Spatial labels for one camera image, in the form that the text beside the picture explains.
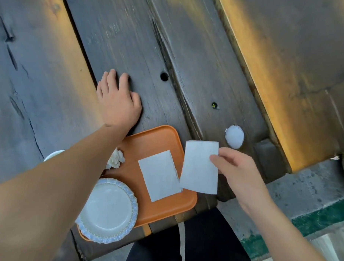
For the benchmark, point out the person's left hand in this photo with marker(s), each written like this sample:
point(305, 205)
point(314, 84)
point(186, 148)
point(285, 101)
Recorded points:
point(118, 108)

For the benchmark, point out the person's right hand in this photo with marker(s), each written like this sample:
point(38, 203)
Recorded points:
point(242, 180)

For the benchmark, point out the person's right thumb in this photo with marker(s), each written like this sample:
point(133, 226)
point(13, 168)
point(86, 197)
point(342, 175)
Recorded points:
point(220, 163)

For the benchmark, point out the person's left thumb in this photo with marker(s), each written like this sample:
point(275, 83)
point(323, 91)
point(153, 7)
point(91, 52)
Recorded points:
point(136, 101)

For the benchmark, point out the person's left middle finger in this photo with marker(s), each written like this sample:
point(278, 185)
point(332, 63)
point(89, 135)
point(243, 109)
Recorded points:
point(112, 79)

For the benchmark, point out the person's left little finger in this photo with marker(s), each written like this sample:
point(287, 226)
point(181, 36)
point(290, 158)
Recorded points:
point(99, 91)

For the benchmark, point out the white paper napkin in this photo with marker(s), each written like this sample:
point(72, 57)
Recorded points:
point(197, 167)
point(159, 176)

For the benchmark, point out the person's left forearm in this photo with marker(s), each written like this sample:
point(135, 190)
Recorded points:
point(49, 197)

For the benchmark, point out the person's right forearm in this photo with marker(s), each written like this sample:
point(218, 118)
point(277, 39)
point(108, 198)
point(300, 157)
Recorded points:
point(281, 235)

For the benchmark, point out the white round disc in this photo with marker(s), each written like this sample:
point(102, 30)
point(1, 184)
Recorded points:
point(234, 137)

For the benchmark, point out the orange plastic tray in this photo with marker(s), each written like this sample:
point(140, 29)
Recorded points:
point(149, 141)

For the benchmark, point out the crumpled white tissue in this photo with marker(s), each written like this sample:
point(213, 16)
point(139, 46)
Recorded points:
point(115, 159)

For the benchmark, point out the plain white dish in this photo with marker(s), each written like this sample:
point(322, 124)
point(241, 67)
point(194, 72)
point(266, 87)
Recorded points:
point(54, 155)

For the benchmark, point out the person's black trousers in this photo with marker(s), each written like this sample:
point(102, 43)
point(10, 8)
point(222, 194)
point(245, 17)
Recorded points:
point(211, 241)

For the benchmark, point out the white plate with blue rim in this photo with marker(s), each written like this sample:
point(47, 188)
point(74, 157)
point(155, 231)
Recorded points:
point(105, 210)

